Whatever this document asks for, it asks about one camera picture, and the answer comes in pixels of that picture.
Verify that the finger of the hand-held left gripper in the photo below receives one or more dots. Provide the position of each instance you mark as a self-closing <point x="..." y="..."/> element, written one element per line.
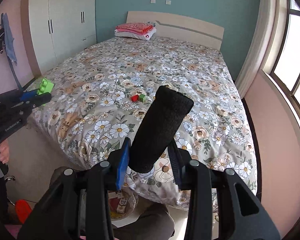
<point x="27" y="95"/>
<point x="40" y="100"/>

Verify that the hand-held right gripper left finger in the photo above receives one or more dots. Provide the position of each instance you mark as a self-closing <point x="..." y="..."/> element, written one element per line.
<point x="122" y="165"/>

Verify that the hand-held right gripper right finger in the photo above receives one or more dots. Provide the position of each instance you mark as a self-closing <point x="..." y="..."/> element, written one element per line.
<point x="175" y="165"/>

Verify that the green toy building block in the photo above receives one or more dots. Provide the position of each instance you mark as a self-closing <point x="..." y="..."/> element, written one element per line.
<point x="45" y="86"/>

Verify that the black cylinder roll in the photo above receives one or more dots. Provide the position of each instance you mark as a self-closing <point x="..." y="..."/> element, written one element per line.
<point x="160" y="130"/>

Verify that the round white trash bin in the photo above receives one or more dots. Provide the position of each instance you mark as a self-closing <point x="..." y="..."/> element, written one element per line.
<point x="130" y="208"/>

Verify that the person's left hand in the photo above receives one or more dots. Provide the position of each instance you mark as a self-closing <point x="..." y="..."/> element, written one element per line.
<point x="3" y="152"/>

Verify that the dark coat rack stand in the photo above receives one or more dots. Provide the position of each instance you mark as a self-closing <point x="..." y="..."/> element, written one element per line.
<point x="15" y="75"/>

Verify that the hanging blue garment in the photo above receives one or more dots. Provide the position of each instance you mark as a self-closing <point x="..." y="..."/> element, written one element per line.
<point x="9" y="40"/>

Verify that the bed with floral cover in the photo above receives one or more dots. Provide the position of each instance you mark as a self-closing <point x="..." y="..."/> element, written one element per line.
<point x="102" y="80"/>

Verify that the small red cube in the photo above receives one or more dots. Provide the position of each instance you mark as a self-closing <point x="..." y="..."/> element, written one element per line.
<point x="135" y="98"/>

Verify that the small green cube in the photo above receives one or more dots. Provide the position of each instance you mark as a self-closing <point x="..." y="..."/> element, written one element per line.
<point x="142" y="97"/>

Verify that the white wardrobe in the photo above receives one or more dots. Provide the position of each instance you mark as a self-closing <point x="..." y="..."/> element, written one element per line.
<point x="65" y="17"/>

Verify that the orange plastic object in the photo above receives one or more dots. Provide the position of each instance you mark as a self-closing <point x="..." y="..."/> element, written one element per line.
<point x="23" y="211"/>

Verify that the pink quilted jacket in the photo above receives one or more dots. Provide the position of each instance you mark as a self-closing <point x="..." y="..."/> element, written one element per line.
<point x="12" y="233"/>

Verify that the folded pink blanket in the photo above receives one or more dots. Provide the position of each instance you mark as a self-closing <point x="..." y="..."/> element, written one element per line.
<point x="135" y="27"/>

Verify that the white pillow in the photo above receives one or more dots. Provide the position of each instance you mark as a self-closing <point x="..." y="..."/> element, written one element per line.
<point x="150" y="34"/>

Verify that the beige wooden bed headboard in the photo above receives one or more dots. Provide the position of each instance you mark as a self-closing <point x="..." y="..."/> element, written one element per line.
<point x="190" y="27"/>

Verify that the cream curtain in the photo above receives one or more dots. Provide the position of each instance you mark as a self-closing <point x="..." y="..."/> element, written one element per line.
<point x="260" y="30"/>

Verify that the window with brown frame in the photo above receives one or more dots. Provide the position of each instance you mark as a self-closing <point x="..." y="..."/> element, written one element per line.
<point x="290" y="55"/>

